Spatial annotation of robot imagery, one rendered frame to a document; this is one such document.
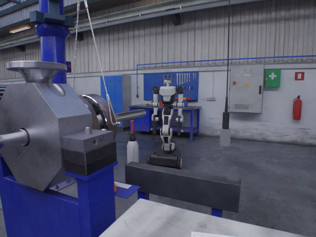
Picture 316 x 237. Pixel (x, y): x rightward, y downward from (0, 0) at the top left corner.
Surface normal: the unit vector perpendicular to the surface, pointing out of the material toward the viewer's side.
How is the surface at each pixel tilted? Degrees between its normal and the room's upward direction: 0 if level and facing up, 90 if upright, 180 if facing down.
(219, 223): 0
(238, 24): 90
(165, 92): 90
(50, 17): 90
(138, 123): 90
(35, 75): 117
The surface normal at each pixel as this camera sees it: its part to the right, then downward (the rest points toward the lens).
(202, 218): 0.00, -0.99
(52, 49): 0.37, 0.12
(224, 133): 0.15, 0.13
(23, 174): -0.42, 0.12
